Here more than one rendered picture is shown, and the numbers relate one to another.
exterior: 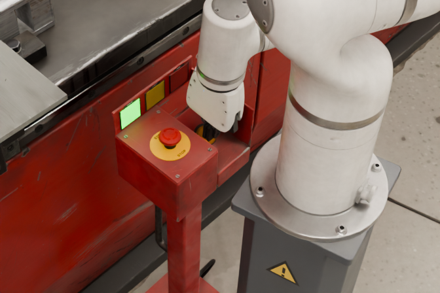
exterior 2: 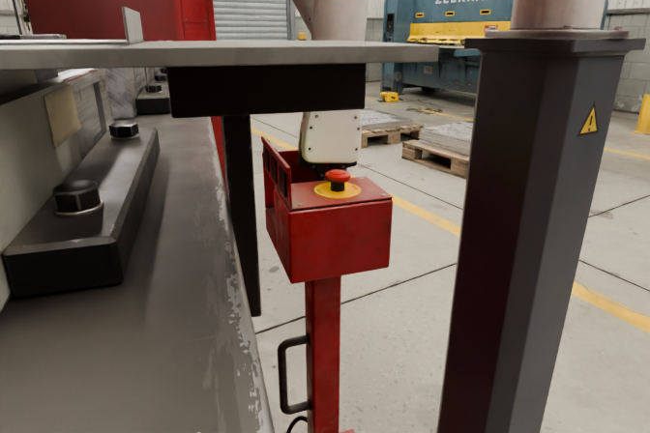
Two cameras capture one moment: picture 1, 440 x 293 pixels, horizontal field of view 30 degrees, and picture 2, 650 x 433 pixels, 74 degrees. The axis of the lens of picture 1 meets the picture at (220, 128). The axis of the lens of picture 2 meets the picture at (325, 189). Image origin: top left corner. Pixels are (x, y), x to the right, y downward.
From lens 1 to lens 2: 1.25 m
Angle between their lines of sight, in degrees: 54
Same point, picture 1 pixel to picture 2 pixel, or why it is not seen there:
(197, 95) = (322, 133)
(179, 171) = (377, 193)
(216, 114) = (348, 140)
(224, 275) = not seen: outside the picture
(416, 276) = (371, 331)
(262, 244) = (580, 95)
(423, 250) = (355, 320)
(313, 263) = (614, 81)
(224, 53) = (361, 37)
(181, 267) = (335, 398)
